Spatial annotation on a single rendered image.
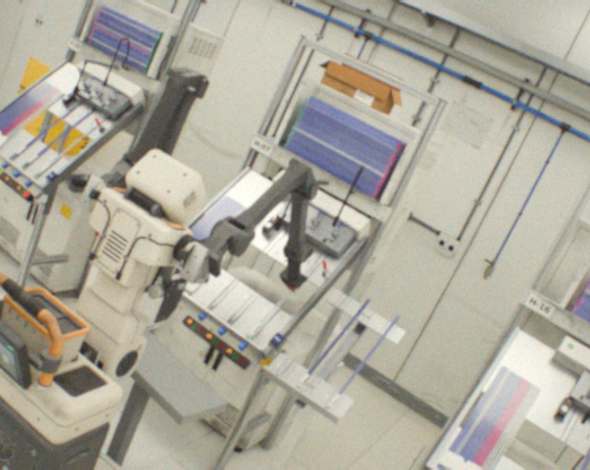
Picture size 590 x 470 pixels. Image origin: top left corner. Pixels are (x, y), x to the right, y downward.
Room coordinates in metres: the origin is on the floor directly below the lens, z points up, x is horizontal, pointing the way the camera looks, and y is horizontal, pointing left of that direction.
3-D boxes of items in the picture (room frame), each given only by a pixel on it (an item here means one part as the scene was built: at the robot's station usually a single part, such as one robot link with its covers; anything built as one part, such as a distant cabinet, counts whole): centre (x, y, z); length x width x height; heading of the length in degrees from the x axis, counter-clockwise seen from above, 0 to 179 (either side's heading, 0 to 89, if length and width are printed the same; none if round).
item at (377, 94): (3.20, -0.05, 1.82); 0.68 x 0.30 x 0.20; 67
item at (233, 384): (3.02, -0.03, 0.31); 0.70 x 0.65 x 0.62; 67
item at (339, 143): (2.88, -0.04, 1.52); 0.51 x 0.13 x 0.27; 67
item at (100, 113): (3.42, 1.36, 0.66); 1.01 x 0.73 x 1.31; 157
